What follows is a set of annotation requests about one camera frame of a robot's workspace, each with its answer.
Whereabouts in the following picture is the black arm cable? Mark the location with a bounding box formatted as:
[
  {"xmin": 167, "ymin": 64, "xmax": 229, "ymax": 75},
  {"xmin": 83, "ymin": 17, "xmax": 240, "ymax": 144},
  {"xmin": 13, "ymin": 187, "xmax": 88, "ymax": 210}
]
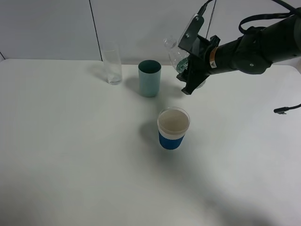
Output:
[{"xmin": 196, "ymin": 0, "xmax": 301, "ymax": 33}]

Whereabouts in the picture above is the tall clear drinking glass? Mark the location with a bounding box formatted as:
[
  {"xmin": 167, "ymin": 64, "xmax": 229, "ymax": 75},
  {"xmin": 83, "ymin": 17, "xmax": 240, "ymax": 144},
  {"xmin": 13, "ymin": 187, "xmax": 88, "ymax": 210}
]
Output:
[{"xmin": 100, "ymin": 41, "xmax": 122, "ymax": 85}]

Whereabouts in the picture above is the white cup with blue sleeve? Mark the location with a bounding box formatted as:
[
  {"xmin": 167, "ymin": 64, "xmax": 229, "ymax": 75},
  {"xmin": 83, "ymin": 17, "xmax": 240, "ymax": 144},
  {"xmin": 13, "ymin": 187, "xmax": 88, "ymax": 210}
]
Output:
[{"xmin": 157, "ymin": 107, "xmax": 190, "ymax": 150}]

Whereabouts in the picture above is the clear water bottle green label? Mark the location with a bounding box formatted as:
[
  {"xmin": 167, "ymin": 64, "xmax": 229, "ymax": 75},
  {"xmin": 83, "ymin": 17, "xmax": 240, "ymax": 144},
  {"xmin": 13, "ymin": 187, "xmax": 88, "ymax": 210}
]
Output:
[{"xmin": 163, "ymin": 35, "xmax": 207, "ymax": 89}]

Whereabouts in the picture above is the teal plastic cup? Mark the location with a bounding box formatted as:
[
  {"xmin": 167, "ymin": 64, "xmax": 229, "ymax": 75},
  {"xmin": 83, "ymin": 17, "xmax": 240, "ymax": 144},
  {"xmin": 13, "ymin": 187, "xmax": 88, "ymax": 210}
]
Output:
[{"xmin": 138, "ymin": 60, "xmax": 161, "ymax": 97}]

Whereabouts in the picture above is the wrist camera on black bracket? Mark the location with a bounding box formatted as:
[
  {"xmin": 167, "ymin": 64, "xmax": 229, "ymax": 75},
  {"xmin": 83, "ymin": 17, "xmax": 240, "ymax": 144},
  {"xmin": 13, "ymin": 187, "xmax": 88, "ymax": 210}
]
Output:
[{"xmin": 178, "ymin": 14, "xmax": 204, "ymax": 54}]

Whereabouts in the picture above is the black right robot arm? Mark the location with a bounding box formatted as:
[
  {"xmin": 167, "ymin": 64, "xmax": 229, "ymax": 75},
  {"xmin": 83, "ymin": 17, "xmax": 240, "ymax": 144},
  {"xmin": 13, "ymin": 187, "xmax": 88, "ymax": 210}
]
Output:
[{"xmin": 177, "ymin": 14, "xmax": 301, "ymax": 95}]

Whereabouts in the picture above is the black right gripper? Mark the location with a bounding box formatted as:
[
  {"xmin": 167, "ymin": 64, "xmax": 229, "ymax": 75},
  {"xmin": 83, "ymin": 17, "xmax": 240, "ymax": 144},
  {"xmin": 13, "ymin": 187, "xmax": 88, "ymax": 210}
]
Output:
[{"xmin": 176, "ymin": 35, "xmax": 220, "ymax": 95}]

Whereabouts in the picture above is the black loose cable plug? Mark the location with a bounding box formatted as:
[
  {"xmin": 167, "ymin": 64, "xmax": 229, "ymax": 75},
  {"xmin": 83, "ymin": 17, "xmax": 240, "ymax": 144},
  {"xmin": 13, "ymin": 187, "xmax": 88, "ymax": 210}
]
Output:
[{"xmin": 273, "ymin": 104, "xmax": 301, "ymax": 115}]

